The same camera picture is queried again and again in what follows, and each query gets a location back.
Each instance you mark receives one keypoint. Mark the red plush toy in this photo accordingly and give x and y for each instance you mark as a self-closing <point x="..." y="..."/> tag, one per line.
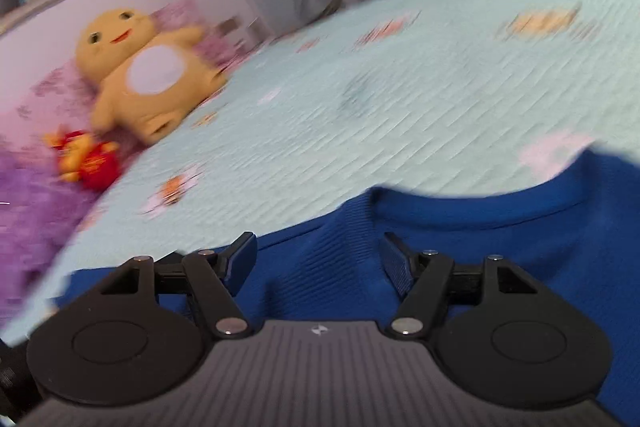
<point x="90" y="162"/>

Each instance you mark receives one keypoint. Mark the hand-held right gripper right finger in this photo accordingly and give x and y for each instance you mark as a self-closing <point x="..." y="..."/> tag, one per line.
<point x="397" y="264"/>

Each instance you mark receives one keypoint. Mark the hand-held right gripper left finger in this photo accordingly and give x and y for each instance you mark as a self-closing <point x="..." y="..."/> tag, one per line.
<point x="240" y="259"/>

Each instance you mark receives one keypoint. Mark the pink floral headboard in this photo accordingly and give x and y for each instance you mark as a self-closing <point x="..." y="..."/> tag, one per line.
<point x="50" y="102"/>

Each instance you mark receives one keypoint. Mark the blue knit sweater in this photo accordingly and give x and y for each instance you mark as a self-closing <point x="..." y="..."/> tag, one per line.
<point x="550" y="247"/>

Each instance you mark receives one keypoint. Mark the purple ruffled dress doll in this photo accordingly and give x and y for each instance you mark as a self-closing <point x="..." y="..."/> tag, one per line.
<point x="35" y="227"/>

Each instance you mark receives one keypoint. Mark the light green bee print bedspread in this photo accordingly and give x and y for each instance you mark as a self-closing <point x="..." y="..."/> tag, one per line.
<point x="400" y="107"/>

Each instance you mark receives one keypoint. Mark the yellow plush toy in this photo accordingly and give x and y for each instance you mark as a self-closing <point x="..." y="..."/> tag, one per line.
<point x="150" y="77"/>

